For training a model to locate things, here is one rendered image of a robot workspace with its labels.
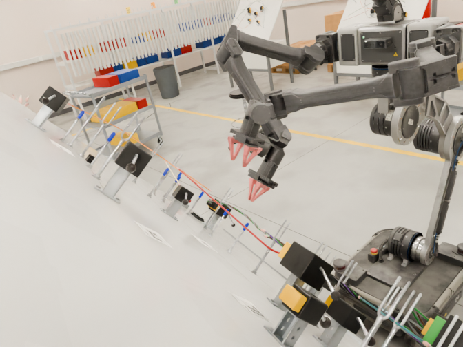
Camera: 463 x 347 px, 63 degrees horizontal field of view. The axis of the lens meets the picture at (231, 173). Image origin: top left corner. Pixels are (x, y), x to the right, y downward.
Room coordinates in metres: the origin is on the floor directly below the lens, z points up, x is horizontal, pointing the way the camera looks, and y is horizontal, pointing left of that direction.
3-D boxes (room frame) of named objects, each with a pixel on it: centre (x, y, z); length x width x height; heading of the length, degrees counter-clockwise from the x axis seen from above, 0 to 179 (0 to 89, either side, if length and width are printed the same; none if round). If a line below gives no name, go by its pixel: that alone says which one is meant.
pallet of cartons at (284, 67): (8.44, -1.99, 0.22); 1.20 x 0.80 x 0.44; 128
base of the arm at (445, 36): (1.25, -0.77, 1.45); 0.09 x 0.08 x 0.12; 36
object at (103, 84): (4.93, 1.35, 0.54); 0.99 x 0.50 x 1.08; 137
